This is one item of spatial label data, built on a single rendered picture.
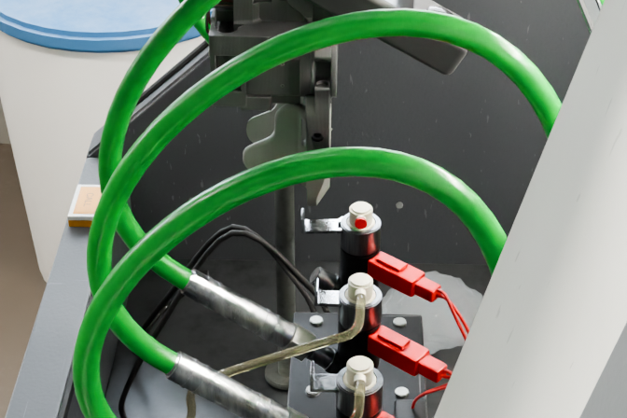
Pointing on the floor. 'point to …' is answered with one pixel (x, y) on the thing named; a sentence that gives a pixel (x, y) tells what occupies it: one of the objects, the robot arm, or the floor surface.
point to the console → (560, 254)
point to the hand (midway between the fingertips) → (322, 188)
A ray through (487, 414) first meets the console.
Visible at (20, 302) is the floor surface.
